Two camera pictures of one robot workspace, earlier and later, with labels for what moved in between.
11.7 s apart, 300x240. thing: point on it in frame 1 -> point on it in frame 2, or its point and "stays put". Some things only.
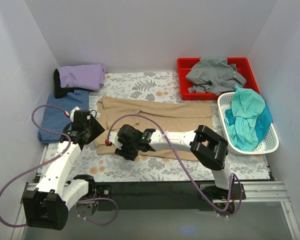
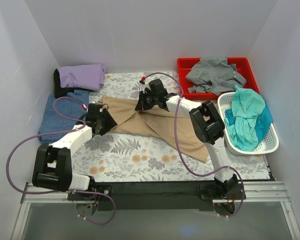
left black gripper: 94,127 -> 105,122
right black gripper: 125,152 -> 145,100
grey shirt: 214,74 stays put
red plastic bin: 244,67 stays put
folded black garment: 59,92 stays put
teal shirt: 248,119 stays put
